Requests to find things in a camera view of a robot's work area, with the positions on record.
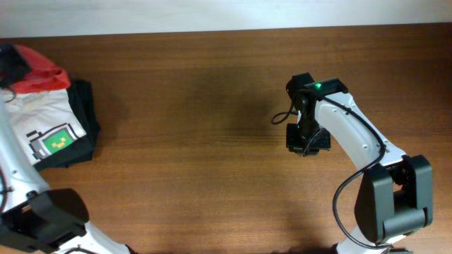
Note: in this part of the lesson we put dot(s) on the orange printed t-shirt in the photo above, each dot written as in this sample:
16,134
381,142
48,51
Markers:
45,75

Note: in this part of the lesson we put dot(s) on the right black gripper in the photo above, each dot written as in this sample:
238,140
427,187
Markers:
307,139

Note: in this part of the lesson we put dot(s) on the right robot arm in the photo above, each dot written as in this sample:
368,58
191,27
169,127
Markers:
395,197

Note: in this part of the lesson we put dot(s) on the white folded pixel-print t-shirt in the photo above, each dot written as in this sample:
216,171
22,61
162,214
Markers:
44,123

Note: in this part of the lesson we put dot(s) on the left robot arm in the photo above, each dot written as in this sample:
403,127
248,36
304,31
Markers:
37,217

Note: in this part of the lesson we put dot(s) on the black folded garment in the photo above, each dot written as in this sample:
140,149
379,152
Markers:
82,103

